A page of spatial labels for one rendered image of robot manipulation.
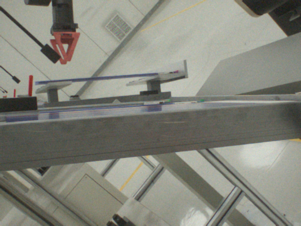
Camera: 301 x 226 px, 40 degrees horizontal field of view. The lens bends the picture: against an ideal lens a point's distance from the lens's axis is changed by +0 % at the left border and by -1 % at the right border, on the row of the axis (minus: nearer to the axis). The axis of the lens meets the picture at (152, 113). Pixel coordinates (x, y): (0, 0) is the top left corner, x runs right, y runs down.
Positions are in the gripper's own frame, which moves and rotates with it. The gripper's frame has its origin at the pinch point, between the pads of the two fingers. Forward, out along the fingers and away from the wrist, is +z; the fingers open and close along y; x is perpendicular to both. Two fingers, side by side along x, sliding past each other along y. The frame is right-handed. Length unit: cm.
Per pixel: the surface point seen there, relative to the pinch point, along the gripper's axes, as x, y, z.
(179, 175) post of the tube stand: 44, -32, 42
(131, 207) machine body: 17.6, -4.4, 44.4
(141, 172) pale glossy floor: 74, -185, 68
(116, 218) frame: 10.6, 6.3, 43.9
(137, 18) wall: 248, -756, -156
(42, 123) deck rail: -11, 60, 14
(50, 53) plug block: -5.5, 18.9, 0.2
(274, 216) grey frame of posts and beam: 74, -13, 58
